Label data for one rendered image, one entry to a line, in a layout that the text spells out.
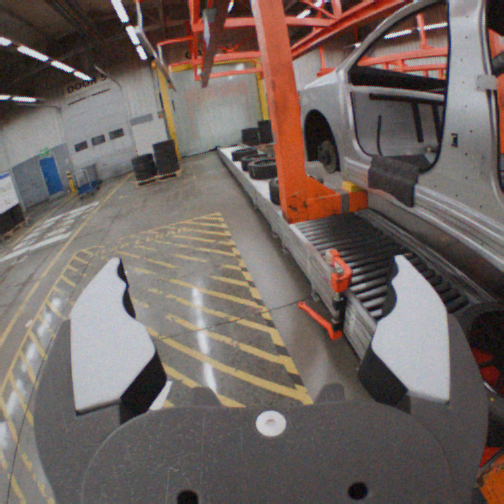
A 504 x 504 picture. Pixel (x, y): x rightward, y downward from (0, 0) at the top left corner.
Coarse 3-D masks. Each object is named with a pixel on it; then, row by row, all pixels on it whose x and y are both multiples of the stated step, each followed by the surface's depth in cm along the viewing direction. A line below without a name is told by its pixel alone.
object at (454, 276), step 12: (372, 216) 222; (384, 216) 206; (384, 228) 207; (408, 240) 177; (420, 240) 164; (420, 252) 165; (432, 252) 155; (432, 264) 154; (444, 264) 144; (456, 264) 133; (456, 276) 131; (468, 276) 120; (468, 288) 121; (480, 288) 113; (480, 300) 113
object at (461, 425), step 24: (456, 336) 6; (456, 360) 6; (456, 384) 5; (480, 384) 5; (408, 408) 5; (432, 408) 5; (456, 408) 4; (480, 408) 4; (432, 432) 4; (456, 432) 4; (480, 432) 4; (456, 456) 3; (480, 456) 3; (456, 480) 3
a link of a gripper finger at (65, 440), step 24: (48, 360) 6; (48, 384) 5; (72, 384) 5; (48, 408) 4; (72, 408) 5; (120, 408) 5; (48, 432) 4; (72, 432) 4; (96, 432) 4; (48, 456) 3; (72, 456) 4; (48, 480) 3; (72, 480) 3
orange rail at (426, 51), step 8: (424, 32) 427; (424, 40) 439; (320, 48) 913; (424, 48) 451; (432, 48) 428; (440, 48) 404; (320, 56) 940; (384, 56) 608; (392, 56) 577; (400, 56) 548; (408, 56) 520; (416, 56) 493; (424, 56) 468; (432, 56) 450; (440, 56) 431; (360, 64) 731; (368, 64) 694; (376, 64) 675; (392, 64) 731; (320, 72) 991; (328, 72) 935
